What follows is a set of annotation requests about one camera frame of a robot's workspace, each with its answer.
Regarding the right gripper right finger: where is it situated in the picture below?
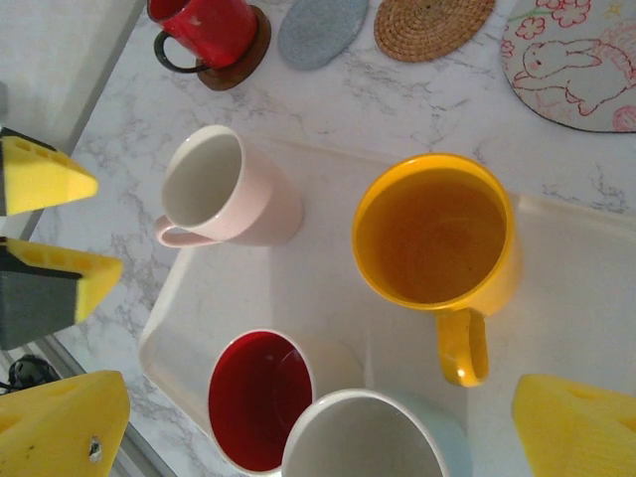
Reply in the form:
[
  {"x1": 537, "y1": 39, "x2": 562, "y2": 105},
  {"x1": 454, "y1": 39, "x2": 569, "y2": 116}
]
[{"x1": 511, "y1": 375, "x2": 636, "y2": 477}]

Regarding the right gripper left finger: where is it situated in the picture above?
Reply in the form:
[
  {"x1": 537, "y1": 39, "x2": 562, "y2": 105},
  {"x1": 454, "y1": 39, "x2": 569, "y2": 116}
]
[{"x1": 0, "y1": 370, "x2": 131, "y2": 477}]

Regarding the white cup with red inside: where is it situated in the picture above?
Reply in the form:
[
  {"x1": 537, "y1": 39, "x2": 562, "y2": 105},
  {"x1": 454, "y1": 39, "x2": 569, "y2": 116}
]
[{"x1": 207, "y1": 327, "x2": 364, "y2": 473}]

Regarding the light blue cup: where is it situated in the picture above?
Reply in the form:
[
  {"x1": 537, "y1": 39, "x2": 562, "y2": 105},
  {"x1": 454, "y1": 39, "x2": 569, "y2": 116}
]
[{"x1": 281, "y1": 388, "x2": 473, "y2": 477}]

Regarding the round dark brown wooden coaster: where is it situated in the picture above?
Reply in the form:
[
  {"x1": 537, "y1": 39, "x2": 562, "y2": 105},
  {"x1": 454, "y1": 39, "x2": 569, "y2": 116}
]
[{"x1": 196, "y1": 4, "x2": 273, "y2": 93}]

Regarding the red cup with black handle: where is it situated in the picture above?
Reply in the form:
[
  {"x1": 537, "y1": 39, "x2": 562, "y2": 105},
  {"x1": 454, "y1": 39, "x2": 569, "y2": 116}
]
[{"x1": 147, "y1": 0, "x2": 259, "y2": 75}]

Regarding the pale pink cup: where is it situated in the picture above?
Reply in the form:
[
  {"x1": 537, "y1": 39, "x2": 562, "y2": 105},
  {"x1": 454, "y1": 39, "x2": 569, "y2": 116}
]
[{"x1": 154, "y1": 123, "x2": 305, "y2": 248}]

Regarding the yellow cup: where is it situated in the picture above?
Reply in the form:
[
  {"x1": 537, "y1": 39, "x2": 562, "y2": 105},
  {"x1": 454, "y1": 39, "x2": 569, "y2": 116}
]
[{"x1": 351, "y1": 152, "x2": 523, "y2": 389}]

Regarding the round grey felt coaster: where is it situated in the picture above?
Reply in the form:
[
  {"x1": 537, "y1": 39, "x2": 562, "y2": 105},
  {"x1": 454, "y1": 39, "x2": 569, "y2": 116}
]
[{"x1": 276, "y1": 0, "x2": 370, "y2": 72}]

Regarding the round bunny print coaster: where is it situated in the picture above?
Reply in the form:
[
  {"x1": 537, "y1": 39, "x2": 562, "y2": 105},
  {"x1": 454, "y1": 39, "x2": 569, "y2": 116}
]
[{"x1": 500, "y1": 0, "x2": 636, "y2": 134}]

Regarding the round woven rattan coaster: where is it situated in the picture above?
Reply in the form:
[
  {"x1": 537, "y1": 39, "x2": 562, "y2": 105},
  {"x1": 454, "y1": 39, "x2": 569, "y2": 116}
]
[{"x1": 373, "y1": 0, "x2": 497, "y2": 64}]

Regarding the white plastic tray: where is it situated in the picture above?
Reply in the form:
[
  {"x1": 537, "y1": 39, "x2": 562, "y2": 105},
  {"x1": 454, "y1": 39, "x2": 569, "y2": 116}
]
[{"x1": 138, "y1": 136, "x2": 636, "y2": 477}]

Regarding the aluminium side rail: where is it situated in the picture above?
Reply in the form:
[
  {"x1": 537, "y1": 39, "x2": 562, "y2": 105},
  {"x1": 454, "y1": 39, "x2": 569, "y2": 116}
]
[{"x1": 19, "y1": 0, "x2": 150, "y2": 239}]

